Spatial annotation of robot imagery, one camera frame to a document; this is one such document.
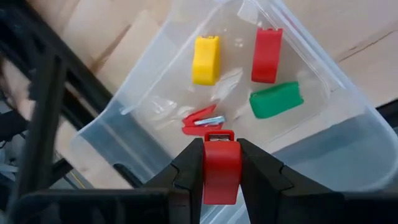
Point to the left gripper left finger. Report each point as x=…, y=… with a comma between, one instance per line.
x=186, y=193

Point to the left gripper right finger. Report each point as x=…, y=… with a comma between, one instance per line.
x=280, y=199

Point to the red mini stapler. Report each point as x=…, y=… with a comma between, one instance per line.
x=192, y=119
x=265, y=56
x=222, y=168

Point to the green mini stapler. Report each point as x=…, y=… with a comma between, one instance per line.
x=275, y=99

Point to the yellow mini stapler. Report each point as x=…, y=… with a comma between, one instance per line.
x=205, y=62

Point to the clear plastic bin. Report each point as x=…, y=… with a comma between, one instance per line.
x=149, y=93

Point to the black aluminium table frame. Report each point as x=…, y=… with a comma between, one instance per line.
x=46, y=109

